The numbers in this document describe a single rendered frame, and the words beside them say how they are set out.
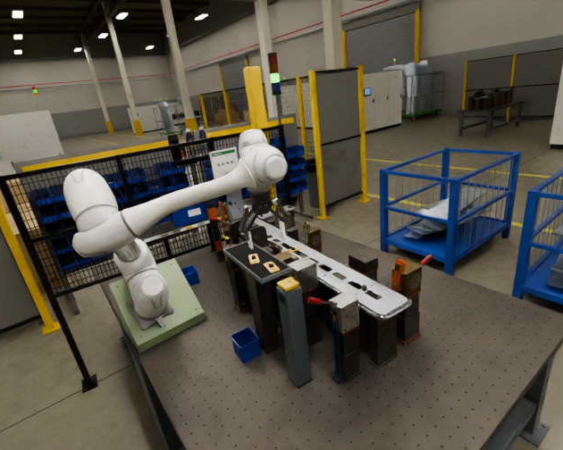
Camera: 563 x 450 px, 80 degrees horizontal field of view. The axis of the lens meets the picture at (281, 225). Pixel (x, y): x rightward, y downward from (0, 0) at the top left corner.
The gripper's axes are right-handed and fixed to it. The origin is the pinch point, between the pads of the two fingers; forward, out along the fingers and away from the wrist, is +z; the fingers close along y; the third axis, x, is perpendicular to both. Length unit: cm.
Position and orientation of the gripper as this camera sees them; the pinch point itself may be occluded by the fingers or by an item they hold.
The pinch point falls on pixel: (267, 240)
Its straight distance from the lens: 130.3
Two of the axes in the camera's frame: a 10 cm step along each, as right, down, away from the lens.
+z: 1.2, 9.2, 3.7
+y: 9.1, -2.5, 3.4
